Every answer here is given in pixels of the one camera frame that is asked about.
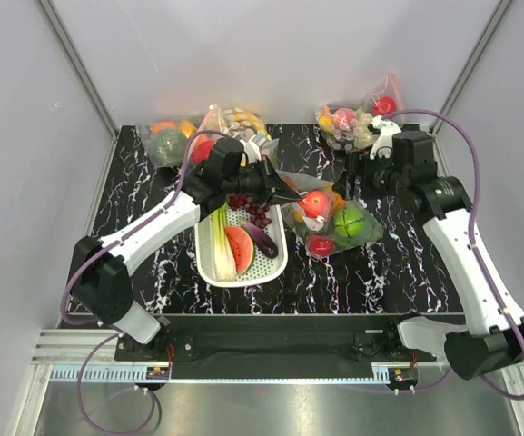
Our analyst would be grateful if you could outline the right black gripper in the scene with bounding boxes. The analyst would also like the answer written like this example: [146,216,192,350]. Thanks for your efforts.
[331,149,409,202]

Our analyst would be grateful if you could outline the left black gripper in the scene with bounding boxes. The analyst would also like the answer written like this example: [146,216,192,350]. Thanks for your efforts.
[223,156,301,209]

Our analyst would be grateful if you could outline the zip bag orange slider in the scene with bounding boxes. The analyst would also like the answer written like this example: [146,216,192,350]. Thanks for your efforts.
[278,171,382,247]

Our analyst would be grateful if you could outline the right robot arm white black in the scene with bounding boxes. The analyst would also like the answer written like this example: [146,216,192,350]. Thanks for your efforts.
[350,114,524,380]

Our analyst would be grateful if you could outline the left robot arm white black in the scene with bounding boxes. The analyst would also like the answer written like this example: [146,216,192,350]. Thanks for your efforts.
[63,137,302,360]

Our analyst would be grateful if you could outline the purple fake grapes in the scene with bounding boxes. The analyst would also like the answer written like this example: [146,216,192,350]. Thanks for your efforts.
[226,194,272,229]

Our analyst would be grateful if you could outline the fake red apple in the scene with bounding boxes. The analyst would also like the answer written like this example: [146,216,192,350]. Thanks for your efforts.
[297,190,331,220]

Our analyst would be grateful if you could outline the fake green pepper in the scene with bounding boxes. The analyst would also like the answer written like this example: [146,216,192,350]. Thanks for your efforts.
[332,205,366,245]

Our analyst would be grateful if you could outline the fake purple eggplant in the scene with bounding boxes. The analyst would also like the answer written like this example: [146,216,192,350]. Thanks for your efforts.
[242,221,279,259]

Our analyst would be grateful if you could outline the polka dot bag back right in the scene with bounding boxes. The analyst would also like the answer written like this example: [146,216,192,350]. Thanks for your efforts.
[315,74,404,151]

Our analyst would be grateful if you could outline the zip bag lower right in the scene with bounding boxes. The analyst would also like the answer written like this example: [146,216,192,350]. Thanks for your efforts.
[282,200,383,257]

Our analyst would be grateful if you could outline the fake watermelon slice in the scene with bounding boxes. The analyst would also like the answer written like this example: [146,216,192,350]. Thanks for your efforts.
[224,226,255,275]

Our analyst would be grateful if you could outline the fake red pomegranate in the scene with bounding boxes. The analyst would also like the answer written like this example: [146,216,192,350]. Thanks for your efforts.
[307,234,336,259]

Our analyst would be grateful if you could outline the polka dot bag bananas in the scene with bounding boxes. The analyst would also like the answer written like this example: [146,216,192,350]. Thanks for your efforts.
[188,104,279,167]

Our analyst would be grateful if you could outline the fake celery stalk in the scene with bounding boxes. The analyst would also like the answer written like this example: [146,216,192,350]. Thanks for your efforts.
[211,204,237,282]

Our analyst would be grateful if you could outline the zip bag with broccoli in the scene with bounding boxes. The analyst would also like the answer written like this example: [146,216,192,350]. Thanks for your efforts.
[137,115,203,168]

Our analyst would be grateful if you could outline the white plastic basket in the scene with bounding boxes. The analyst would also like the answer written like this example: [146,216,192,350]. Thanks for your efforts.
[194,205,288,288]

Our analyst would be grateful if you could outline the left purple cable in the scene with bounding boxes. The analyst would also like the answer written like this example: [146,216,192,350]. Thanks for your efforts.
[59,129,244,432]

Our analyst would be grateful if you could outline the purple cable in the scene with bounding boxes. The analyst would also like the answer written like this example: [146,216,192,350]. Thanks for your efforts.
[59,129,244,432]
[388,108,524,401]

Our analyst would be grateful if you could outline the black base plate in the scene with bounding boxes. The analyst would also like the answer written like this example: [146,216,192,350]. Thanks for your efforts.
[96,314,439,384]

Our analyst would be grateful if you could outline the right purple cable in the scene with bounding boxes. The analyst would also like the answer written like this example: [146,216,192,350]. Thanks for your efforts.
[388,108,524,401]

